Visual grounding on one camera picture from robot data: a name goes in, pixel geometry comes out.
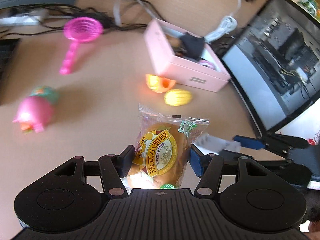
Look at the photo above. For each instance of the pink cardboard box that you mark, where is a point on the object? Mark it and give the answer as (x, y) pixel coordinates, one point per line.
(190, 75)

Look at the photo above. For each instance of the packaged bread roll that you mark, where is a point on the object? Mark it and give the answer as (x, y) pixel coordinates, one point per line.
(162, 150)

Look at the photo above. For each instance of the pink toy basket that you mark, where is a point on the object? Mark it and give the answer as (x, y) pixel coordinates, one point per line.
(82, 30)

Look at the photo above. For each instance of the curved monitor with white screen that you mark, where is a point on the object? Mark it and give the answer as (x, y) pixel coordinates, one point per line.
(275, 67)

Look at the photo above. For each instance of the pink pig toy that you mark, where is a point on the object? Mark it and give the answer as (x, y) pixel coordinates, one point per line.
(35, 111)

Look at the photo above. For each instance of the green white patterned object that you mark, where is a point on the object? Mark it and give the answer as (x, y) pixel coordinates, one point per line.
(310, 6)

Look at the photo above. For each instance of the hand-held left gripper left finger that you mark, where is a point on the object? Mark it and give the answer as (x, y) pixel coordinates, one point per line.
(126, 160)

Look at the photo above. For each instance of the teal round toy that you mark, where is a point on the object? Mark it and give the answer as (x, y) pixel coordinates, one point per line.
(46, 92)

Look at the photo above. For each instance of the white power strip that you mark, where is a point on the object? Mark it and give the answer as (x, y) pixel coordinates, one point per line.
(20, 18)

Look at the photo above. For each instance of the yellow toy corn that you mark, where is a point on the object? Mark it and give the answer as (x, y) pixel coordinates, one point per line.
(177, 97)

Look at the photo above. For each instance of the black plush toy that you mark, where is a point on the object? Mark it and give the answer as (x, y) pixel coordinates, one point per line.
(192, 45)

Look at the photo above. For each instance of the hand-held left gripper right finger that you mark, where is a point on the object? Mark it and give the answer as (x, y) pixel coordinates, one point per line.
(197, 162)

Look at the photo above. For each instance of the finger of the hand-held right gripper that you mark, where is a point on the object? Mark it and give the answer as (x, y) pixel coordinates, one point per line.
(250, 142)
(270, 163)

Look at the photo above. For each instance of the grey usb device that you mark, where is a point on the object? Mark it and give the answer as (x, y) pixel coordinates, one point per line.
(215, 142)

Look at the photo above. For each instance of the red white object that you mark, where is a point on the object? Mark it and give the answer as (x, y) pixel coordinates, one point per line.
(313, 140)

